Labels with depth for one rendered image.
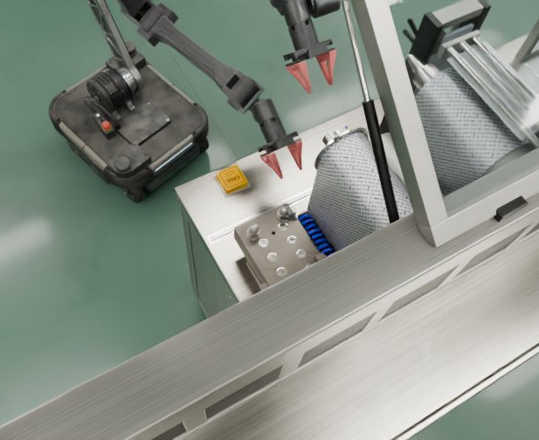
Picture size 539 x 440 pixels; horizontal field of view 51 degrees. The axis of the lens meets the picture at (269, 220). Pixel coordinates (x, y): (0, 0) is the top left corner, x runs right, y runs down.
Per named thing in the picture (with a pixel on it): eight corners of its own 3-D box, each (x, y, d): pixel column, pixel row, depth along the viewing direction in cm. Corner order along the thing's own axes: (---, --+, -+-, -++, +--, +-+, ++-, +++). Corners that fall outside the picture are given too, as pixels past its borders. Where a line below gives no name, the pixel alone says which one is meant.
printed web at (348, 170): (410, 175, 170) (475, 55, 125) (458, 237, 161) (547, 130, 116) (301, 230, 159) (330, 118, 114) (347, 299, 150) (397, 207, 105)
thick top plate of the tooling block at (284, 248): (285, 213, 153) (286, 202, 148) (367, 339, 138) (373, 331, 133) (233, 237, 149) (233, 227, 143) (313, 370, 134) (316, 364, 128)
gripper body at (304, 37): (285, 63, 130) (274, 31, 128) (321, 50, 133) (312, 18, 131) (296, 60, 124) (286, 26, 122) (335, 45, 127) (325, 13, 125)
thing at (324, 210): (307, 211, 149) (317, 174, 133) (356, 284, 141) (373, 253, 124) (306, 211, 149) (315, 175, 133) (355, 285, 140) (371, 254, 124)
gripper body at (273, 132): (259, 154, 149) (248, 128, 148) (292, 140, 152) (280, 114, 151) (266, 151, 143) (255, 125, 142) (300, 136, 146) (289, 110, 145)
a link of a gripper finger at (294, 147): (280, 178, 151) (267, 146, 150) (303, 168, 153) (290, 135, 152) (289, 175, 144) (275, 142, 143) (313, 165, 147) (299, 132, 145)
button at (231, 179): (237, 168, 167) (237, 163, 165) (248, 185, 165) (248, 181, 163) (216, 176, 165) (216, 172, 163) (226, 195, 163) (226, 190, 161)
